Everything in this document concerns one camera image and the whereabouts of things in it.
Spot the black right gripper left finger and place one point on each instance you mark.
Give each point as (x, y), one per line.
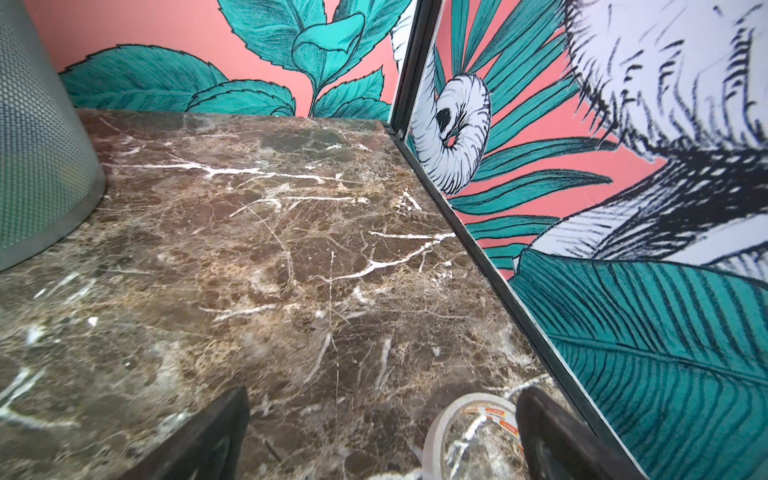
(207, 446)

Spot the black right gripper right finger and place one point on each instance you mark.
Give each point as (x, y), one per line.
(557, 446)

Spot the grey mesh waste bin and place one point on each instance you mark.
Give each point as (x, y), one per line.
(51, 178)

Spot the white tape roll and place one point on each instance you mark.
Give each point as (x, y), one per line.
(475, 437)

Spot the right black frame post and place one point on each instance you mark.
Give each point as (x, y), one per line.
(412, 38)

